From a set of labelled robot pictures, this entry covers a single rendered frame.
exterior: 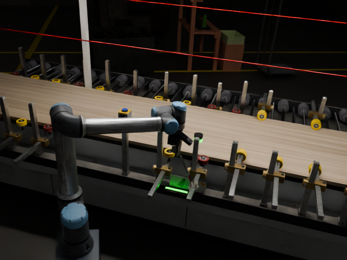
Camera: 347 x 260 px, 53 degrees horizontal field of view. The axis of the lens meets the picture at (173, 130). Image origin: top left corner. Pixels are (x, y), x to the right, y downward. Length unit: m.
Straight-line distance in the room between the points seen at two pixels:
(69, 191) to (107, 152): 0.80
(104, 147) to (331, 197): 1.73
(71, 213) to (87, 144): 0.96
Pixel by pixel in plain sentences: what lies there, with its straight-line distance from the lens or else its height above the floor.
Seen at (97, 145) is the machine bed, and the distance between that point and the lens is 2.88.
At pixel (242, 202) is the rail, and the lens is 2.47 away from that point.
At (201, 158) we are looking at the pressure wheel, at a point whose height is 0.90.
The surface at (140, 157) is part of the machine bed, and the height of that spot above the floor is 0.73.
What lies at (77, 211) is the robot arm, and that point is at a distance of 2.10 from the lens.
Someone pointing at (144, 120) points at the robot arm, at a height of 1.38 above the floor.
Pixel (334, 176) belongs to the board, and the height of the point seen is 0.90.
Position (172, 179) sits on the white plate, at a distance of 2.49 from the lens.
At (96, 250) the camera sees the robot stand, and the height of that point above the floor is 0.60.
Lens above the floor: 2.26
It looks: 29 degrees down
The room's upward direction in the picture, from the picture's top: 4 degrees clockwise
